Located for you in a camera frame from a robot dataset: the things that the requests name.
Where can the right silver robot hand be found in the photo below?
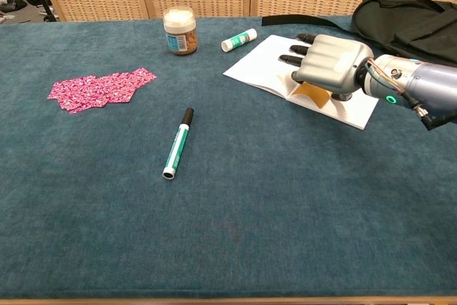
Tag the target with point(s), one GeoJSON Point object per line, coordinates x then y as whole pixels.
{"type": "Point", "coordinates": [332, 62]}

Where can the brown cardboard strip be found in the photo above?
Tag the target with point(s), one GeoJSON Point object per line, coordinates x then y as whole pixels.
{"type": "Point", "coordinates": [314, 95]}

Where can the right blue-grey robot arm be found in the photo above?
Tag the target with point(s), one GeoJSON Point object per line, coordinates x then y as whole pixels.
{"type": "Point", "coordinates": [421, 83]}

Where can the white book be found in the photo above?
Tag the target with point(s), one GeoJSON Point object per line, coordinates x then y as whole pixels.
{"type": "Point", "coordinates": [257, 65]}

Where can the black backpack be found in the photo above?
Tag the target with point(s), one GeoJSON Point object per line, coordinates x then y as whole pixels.
{"type": "Point", "coordinates": [410, 23]}

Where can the green and white glue stick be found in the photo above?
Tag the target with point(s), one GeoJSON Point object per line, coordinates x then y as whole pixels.
{"type": "Point", "coordinates": [239, 40]}

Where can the peanut butter jar white lid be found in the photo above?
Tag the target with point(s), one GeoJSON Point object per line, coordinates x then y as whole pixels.
{"type": "Point", "coordinates": [180, 30]}

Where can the blue carpet table cover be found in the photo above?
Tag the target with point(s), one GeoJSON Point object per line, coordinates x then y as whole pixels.
{"type": "Point", "coordinates": [250, 212]}

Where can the green marker black cap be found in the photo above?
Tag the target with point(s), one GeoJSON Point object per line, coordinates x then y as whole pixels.
{"type": "Point", "coordinates": [178, 144]}

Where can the pink patterned paper pieces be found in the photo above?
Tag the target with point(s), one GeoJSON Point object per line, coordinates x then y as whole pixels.
{"type": "Point", "coordinates": [100, 90]}

